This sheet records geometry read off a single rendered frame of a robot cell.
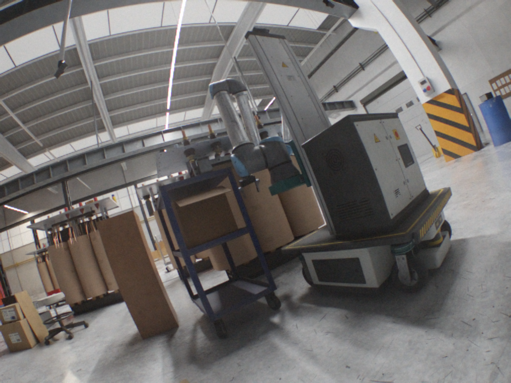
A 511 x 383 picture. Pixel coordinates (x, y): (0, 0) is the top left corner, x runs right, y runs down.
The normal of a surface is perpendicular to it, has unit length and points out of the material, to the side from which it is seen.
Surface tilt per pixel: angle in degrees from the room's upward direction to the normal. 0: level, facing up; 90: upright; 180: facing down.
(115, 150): 90
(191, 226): 90
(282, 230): 90
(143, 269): 90
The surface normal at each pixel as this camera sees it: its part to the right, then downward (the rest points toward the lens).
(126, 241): 0.36, -0.22
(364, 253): -0.82, 0.27
